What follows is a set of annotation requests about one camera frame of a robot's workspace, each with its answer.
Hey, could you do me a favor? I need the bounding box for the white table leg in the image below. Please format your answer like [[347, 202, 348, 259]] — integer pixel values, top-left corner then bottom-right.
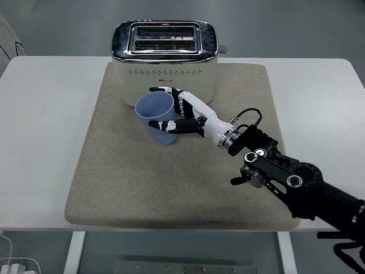
[[63, 231, 87, 274], [277, 231, 298, 274]]

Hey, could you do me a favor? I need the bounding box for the blue plastic cup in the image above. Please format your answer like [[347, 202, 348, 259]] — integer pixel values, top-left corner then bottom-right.
[[134, 91, 178, 146]]

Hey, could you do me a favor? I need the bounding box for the white power strip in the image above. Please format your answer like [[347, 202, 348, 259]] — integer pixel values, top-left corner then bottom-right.
[[0, 256, 42, 274]]

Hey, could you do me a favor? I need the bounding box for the white chrome-topped toaster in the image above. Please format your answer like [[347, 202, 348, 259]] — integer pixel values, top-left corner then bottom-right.
[[110, 19, 229, 110]]

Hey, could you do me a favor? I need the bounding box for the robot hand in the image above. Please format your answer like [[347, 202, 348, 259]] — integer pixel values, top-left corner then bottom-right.
[[148, 86, 236, 140]]

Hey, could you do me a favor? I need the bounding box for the white fabric-covered object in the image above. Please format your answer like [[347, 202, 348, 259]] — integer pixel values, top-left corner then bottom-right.
[[0, 11, 28, 69]]

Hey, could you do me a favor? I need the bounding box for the white cable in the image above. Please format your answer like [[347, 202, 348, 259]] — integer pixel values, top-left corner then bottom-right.
[[0, 232, 14, 266]]

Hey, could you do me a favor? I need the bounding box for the beige felt mat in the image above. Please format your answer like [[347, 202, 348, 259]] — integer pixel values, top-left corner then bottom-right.
[[64, 62, 302, 231]]

